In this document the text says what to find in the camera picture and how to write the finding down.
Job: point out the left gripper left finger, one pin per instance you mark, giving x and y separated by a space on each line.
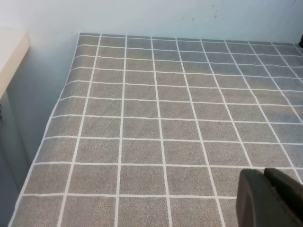
255 205

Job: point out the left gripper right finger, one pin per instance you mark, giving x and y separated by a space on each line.
288 196

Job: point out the grey checked tablecloth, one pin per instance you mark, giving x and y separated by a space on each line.
154 118

